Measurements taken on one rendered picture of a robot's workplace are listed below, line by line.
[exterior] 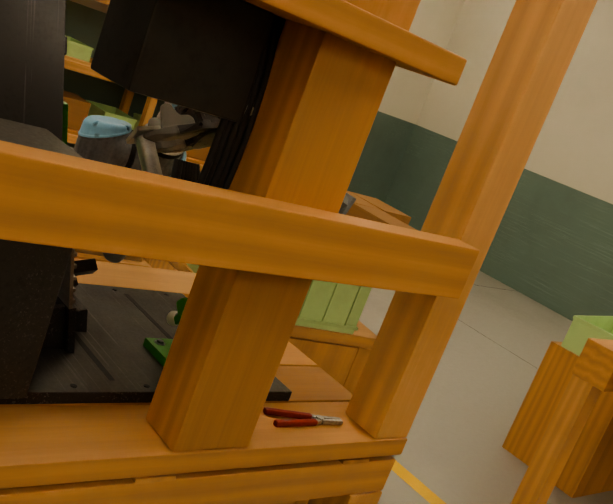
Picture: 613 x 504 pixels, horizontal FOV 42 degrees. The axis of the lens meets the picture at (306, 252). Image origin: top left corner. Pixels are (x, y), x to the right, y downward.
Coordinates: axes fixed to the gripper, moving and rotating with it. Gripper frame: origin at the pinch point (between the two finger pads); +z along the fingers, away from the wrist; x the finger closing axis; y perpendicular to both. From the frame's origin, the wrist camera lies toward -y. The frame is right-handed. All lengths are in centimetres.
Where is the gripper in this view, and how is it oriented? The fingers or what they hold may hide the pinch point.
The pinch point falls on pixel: (149, 143)
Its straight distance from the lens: 130.9
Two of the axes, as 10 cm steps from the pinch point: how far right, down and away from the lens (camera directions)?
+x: 5.2, -2.9, -8.1
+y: -3.3, -9.4, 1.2
